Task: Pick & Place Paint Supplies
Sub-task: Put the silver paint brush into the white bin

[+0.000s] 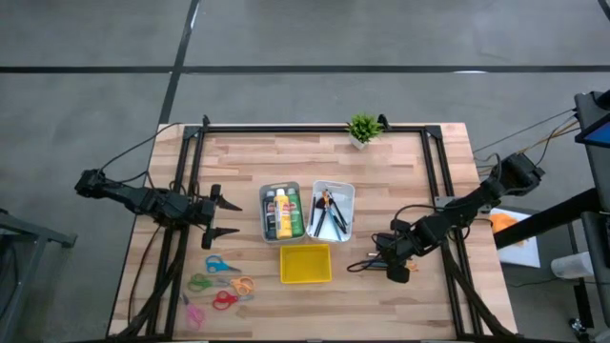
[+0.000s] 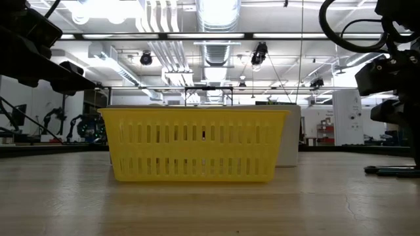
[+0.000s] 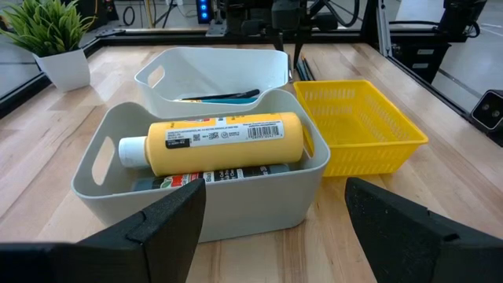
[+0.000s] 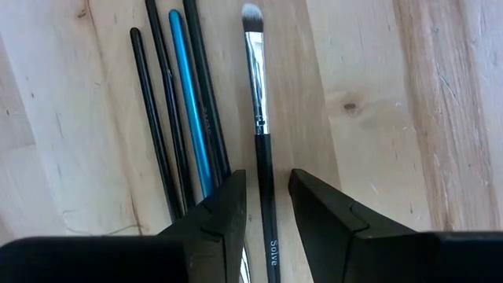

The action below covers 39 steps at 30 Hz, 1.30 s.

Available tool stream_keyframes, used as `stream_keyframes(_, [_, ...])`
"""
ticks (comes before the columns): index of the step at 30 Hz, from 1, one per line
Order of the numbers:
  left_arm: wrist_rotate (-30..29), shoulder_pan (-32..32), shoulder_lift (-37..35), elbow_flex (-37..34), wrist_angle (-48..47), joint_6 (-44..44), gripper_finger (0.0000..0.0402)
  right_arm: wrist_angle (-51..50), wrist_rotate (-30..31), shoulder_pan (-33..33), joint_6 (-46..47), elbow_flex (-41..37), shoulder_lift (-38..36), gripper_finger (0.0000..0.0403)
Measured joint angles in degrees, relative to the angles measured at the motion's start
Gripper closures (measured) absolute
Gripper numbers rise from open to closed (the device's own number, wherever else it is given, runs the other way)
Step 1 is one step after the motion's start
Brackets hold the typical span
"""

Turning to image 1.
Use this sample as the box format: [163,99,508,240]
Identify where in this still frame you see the white sheet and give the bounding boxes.
[488,208,542,270]

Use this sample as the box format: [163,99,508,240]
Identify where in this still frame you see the pink handle scissors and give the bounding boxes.
[179,293,207,332]

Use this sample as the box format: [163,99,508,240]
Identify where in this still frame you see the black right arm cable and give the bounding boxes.
[346,203,478,275]

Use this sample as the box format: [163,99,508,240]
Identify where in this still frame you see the green handle scissors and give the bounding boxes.
[187,272,225,293]

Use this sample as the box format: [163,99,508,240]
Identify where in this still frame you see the red handle scissors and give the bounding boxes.
[212,290,254,312]

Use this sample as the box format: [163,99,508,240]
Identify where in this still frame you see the black equipment stand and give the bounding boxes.
[573,89,610,268]

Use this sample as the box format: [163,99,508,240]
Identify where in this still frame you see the white plastic bin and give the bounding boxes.
[304,179,356,243]

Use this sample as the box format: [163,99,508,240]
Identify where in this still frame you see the blue display screen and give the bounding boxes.
[575,111,610,149]

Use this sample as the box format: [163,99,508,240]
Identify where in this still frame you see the black diagonal bar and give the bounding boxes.
[493,187,602,251]

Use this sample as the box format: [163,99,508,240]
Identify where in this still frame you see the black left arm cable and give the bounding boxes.
[97,121,185,187]

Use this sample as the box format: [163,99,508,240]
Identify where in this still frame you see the pile of brushes and pens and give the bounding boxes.
[331,192,352,234]

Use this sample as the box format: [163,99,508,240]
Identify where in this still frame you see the yellow plastic basket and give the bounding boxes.
[279,243,333,285]

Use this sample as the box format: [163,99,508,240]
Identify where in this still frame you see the orange handle scissors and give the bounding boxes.
[223,275,255,297]

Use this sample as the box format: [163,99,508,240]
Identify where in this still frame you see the black floor cable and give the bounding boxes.
[471,108,579,153]

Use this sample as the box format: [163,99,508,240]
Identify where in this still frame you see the black paint bottle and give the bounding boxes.
[264,189,278,241]

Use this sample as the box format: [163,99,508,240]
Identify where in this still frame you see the black aluminium table frame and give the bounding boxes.
[110,113,521,343]

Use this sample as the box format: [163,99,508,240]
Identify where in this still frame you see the brown table cable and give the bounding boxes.
[126,223,163,326]

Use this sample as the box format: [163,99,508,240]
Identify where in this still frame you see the green plant white pot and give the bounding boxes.
[346,112,385,151]

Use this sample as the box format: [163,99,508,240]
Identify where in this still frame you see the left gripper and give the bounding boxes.
[190,183,243,252]

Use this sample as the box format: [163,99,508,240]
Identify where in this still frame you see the green paint bottle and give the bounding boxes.
[288,187,305,238]

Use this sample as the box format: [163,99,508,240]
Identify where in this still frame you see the tan floor cable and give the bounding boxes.
[478,118,581,173]

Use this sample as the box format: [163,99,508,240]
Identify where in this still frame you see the blue handle scissors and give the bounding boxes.
[204,254,242,276]

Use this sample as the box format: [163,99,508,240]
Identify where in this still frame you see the light grey plastic bin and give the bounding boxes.
[257,180,308,245]

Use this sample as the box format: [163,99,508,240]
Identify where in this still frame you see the white paper roll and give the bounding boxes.
[550,251,596,280]

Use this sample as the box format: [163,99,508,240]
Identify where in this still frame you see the orange cloth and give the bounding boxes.
[490,212,525,247]

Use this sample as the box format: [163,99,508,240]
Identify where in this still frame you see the grey metal cart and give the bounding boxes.
[0,208,78,343]

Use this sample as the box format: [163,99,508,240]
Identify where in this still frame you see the yellow paint bottle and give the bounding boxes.
[274,188,293,240]

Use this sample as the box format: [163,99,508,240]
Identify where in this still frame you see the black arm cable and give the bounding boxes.
[97,121,185,187]
[346,203,478,275]

